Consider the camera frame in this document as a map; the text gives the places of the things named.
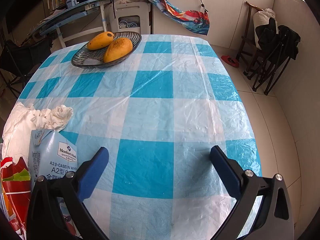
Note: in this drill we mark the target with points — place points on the white plastic stool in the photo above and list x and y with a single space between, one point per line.
130 11

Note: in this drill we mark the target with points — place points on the black wall television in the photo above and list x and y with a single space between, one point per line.
22 5

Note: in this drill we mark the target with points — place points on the red white snack bag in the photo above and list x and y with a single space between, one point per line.
15 185

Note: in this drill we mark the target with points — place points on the white sack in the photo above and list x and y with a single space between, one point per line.
262 17

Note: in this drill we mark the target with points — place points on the white cabinet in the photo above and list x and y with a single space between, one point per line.
225 5

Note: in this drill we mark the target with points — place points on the blue glass desk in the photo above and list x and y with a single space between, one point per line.
75 10

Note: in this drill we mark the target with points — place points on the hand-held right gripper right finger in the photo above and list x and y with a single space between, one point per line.
225 172

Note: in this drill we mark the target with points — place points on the dining table blue checked cloth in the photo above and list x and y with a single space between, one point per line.
150 105

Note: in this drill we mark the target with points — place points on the white tissue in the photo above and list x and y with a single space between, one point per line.
53 118
16 127

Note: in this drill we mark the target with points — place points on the red slipper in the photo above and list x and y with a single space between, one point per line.
230 61

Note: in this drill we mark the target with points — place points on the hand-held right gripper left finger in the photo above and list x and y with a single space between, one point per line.
92 172

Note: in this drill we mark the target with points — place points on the blue white pencil sharpener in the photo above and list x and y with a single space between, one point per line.
72 3

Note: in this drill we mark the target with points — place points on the metal fruit basket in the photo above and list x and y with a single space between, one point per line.
82 58

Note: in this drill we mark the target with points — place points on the yellow mango with dark spot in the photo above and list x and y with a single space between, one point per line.
98 41

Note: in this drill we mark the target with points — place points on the dark wooden chair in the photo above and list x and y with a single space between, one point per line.
246 42

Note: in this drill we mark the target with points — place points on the white cloth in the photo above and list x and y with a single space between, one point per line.
131 0

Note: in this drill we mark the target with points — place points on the pale blue milk carton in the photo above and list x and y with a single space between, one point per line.
50 150

